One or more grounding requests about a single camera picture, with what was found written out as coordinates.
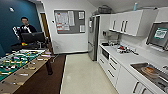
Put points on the steel sink basin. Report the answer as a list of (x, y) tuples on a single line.
[(160, 80)]

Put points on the black built-in microwave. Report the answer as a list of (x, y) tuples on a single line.
[(105, 54)]

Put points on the brown wooden door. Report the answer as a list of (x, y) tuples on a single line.
[(45, 28)]

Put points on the steel paper towel dispenser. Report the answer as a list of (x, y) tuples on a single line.
[(158, 35)]

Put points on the round white wall light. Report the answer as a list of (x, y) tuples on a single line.
[(11, 9)]

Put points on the black monitor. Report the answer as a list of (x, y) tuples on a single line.
[(32, 37)]

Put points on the white two-door base cabinet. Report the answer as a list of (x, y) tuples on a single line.
[(131, 83)]

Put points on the green foosball table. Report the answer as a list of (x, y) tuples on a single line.
[(16, 66)]

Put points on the light blue bottle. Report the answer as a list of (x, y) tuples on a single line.
[(135, 6)]

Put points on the orange bowl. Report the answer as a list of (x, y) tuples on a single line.
[(149, 70)]

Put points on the white wall cabinet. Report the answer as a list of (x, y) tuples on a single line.
[(131, 22)]

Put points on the dish rack with items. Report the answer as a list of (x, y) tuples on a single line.
[(122, 49)]

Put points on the wide white drawer cabinet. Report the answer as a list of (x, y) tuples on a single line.
[(111, 66)]

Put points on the grey clutter pile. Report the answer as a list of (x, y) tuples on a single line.
[(104, 9)]

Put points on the grey wall notice board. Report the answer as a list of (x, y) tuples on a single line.
[(70, 21)]

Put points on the person in dark clothes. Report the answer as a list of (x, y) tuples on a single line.
[(26, 29)]

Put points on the stainless steel fridge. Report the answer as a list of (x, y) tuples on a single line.
[(93, 38)]

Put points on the black wheeled cart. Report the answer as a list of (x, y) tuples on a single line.
[(20, 46)]

